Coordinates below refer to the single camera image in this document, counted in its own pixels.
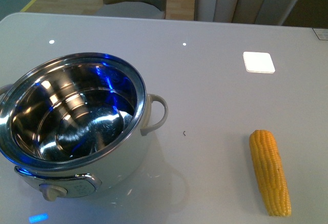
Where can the yellow corn cob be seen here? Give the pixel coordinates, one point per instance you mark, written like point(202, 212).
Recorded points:
point(269, 173)

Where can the white electric cooking pot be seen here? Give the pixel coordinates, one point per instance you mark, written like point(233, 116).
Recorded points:
point(77, 124)

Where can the white square coaster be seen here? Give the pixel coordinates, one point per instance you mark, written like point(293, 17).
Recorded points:
point(258, 62)

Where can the table label sticker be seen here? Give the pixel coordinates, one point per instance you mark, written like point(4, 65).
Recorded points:
point(321, 33)

